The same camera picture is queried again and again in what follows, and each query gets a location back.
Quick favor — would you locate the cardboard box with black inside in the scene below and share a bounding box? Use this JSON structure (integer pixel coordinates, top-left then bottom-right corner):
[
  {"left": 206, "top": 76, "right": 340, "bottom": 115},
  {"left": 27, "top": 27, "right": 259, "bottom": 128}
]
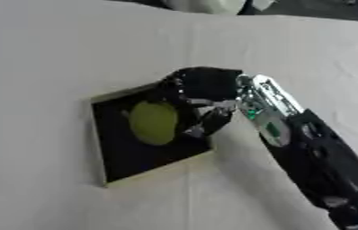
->
[{"left": 89, "top": 81, "right": 216, "bottom": 188}]

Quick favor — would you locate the white round object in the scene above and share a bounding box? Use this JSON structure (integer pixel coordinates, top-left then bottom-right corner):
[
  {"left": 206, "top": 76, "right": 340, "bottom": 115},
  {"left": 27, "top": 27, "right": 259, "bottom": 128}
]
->
[{"left": 161, "top": 0, "right": 250, "bottom": 16}]

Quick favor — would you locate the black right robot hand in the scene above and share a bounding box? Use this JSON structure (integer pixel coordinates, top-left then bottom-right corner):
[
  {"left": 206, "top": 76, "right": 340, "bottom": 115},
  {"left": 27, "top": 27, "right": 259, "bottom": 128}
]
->
[{"left": 155, "top": 66, "right": 246, "bottom": 139}]

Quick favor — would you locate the yellow-green toy fruit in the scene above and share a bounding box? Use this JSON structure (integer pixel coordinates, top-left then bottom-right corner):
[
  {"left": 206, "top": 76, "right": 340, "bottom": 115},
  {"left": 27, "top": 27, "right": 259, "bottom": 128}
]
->
[{"left": 127, "top": 100, "right": 181, "bottom": 147}]

